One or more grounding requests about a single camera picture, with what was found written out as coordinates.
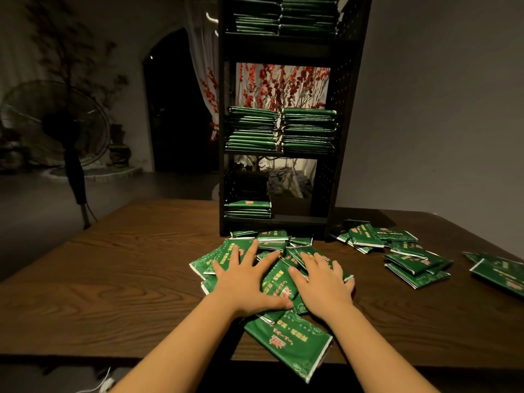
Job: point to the red berry branches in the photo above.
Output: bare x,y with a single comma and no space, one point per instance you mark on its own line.
278,82

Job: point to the black metal shelf rack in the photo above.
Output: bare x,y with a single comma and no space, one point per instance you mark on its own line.
344,94

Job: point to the person's left forearm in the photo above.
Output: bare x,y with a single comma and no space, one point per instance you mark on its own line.
176,352

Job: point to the person's right hand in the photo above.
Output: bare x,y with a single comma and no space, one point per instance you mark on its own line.
323,289

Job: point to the person's left hand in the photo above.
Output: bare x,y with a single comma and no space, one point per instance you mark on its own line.
244,286

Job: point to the white curtain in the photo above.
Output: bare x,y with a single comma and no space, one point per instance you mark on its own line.
201,45

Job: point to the pile of green packets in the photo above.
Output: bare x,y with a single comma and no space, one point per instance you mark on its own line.
270,282

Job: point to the black standing fan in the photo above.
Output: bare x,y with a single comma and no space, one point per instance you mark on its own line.
57,122

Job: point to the person's right forearm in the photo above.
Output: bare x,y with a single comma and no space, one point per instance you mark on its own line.
381,352

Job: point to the white hook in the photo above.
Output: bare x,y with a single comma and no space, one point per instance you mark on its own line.
211,18

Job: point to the dark vase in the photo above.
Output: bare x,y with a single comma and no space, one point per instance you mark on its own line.
119,147

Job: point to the bare branched tree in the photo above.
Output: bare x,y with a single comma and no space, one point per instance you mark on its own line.
74,45

